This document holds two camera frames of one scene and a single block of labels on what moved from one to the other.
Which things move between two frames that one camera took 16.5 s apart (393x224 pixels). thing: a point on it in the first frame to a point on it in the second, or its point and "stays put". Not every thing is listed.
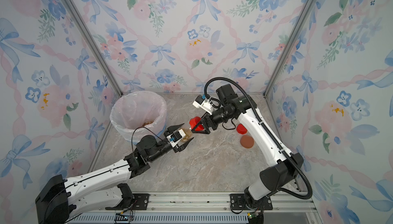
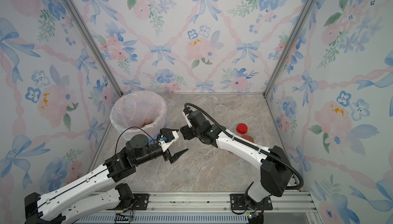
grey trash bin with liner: (138, 109) stays put
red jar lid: (241, 129) stays put
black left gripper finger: (182, 147) to (177, 155)
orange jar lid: (246, 141) stays put
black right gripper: (204, 121) to (186, 132)
